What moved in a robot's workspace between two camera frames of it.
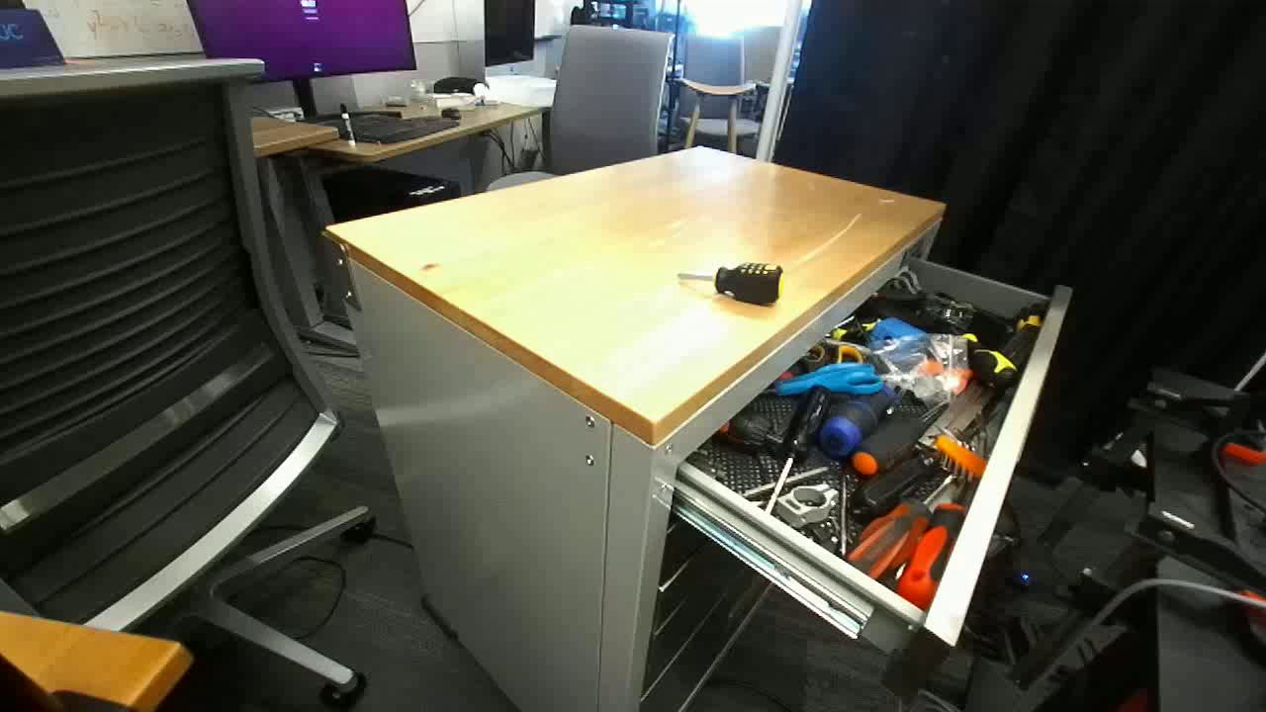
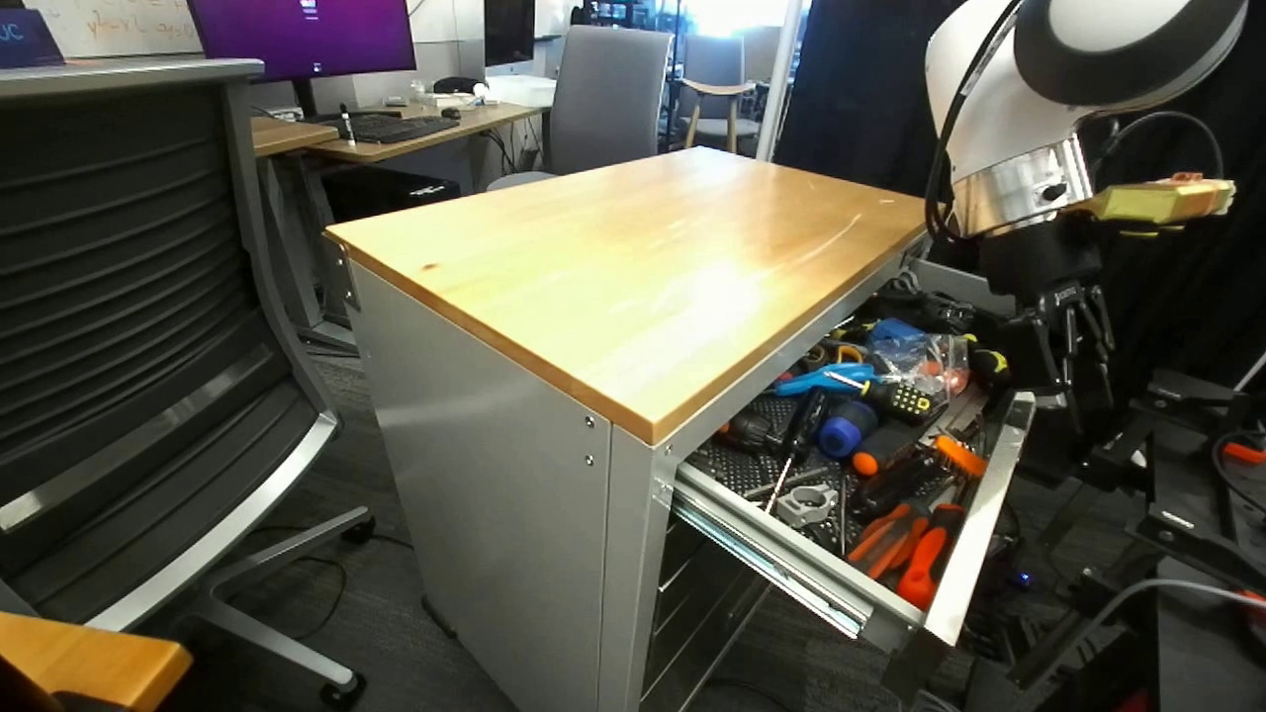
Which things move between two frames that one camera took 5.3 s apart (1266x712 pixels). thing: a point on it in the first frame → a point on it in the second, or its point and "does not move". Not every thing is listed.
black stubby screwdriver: [752, 281] → [924, 411]
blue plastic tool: [860, 378] does not move
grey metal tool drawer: [864, 468] does not move
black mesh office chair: [163, 373] does not move
